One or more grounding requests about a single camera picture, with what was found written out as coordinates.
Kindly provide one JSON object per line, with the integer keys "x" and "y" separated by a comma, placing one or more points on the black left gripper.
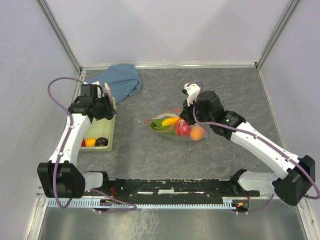
{"x": 110, "y": 110}

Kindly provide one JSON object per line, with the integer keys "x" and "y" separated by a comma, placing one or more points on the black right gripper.
{"x": 185, "y": 113}

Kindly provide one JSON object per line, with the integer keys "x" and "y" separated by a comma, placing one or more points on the orange peach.
{"x": 196, "y": 133}

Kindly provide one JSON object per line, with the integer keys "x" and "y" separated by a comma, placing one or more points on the red apple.
{"x": 181, "y": 128}

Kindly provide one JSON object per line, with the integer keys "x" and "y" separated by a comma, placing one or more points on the yellow banana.
{"x": 169, "y": 121}

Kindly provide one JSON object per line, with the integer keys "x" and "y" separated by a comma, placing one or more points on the clear zip top bag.
{"x": 172, "y": 113}

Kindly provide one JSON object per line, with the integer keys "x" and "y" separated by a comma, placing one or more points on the green lettuce leaves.
{"x": 165, "y": 131}

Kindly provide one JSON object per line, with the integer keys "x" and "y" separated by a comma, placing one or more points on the purple eggplant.
{"x": 107, "y": 91}

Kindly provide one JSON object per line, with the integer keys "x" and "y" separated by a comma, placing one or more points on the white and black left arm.
{"x": 60, "y": 177}

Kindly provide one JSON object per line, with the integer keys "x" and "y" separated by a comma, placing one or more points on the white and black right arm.
{"x": 293, "y": 176}

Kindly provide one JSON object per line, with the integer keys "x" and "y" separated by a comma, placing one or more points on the pale green perforated basket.
{"x": 102, "y": 135}

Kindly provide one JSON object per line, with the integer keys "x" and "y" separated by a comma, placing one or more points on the dark purple fruit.
{"x": 101, "y": 142}

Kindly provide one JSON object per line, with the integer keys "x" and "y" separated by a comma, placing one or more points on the small orange fruit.
{"x": 90, "y": 142}

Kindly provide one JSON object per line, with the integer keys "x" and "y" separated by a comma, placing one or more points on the blue cloth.
{"x": 123, "y": 80}

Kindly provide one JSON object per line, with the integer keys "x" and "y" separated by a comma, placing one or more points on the red pepper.
{"x": 83, "y": 143}

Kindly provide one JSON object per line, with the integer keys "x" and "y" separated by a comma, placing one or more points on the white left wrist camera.
{"x": 99, "y": 89}

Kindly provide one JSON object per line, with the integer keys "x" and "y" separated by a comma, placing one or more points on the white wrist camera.
{"x": 99, "y": 89}
{"x": 191, "y": 90}

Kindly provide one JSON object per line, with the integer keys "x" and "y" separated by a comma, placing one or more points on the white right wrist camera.
{"x": 191, "y": 90}

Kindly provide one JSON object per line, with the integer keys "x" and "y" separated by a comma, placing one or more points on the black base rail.
{"x": 175, "y": 191}

